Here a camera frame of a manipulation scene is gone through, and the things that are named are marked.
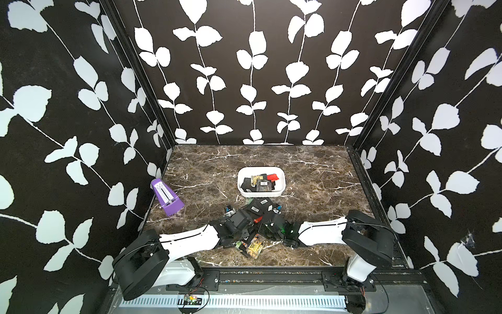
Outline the yellow patterned tea bag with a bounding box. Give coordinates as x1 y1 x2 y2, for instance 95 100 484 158
247 239 264 259

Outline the black tea bag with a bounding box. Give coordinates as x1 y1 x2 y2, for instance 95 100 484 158
241 176 263 192
244 198 281 217
256 179 275 192

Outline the large red tea bag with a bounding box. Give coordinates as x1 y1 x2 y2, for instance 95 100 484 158
267 173 279 182

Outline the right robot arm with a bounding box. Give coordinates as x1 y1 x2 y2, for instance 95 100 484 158
258 210 396 286

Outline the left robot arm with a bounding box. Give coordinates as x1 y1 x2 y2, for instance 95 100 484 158
112 210 254 301

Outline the black tea bag top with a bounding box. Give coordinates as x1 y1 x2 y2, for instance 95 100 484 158
244 198 281 217

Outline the white storage box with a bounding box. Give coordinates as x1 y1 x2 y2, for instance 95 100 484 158
237 167 286 198

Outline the purple metronome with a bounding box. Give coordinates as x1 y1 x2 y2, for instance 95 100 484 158
150 179 185 217

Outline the white perforated strip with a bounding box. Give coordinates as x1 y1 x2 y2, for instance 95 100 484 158
119 294 346 311

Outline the small circuit board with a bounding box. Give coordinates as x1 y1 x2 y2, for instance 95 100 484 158
180 294 203 307

